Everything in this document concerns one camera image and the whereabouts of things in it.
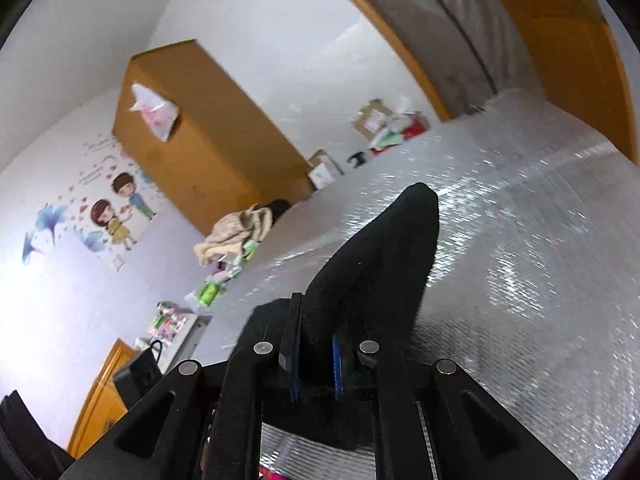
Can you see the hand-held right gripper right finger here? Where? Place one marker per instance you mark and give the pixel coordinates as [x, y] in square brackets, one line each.
[337, 365]

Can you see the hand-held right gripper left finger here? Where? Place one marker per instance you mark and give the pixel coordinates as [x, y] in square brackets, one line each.
[296, 360]

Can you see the black garment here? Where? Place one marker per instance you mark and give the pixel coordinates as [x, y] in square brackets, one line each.
[385, 260]

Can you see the grey drawer cabinet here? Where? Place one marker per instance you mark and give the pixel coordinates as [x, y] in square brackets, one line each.
[192, 332]

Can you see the green packet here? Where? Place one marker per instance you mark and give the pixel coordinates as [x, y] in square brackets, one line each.
[210, 292]

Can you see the pile of colourful packets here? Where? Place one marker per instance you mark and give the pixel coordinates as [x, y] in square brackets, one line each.
[167, 322]

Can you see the beige blanket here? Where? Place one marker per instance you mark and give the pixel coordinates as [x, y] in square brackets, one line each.
[232, 232]

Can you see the dark cloth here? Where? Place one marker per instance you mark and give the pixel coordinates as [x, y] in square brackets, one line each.
[280, 209]

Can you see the black bag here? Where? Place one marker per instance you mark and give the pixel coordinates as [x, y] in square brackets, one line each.
[137, 372]

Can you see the small white box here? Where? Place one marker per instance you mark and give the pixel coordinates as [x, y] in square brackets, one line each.
[324, 172]

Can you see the wooden furniture panel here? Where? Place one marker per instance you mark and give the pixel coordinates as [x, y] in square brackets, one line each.
[95, 395]

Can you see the small black object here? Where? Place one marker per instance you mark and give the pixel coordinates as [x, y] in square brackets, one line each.
[357, 159]

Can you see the wooden wardrobe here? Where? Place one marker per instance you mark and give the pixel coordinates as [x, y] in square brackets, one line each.
[215, 130]

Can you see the cardboard box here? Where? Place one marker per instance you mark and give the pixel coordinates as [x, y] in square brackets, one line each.
[370, 117]

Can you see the pink white plastic bag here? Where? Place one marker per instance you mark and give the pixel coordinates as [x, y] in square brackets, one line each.
[157, 110]

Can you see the grey plastic door curtain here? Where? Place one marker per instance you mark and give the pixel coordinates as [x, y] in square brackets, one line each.
[450, 25]

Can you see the wooden door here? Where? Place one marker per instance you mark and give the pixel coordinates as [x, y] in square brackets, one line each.
[565, 35]

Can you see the white wall socket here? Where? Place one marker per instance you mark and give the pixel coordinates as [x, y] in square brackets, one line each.
[118, 263]

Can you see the cartoon wall sticker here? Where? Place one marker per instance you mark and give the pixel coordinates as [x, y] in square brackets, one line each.
[110, 210]

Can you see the wooden door frame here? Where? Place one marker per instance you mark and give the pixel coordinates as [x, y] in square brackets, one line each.
[400, 45]

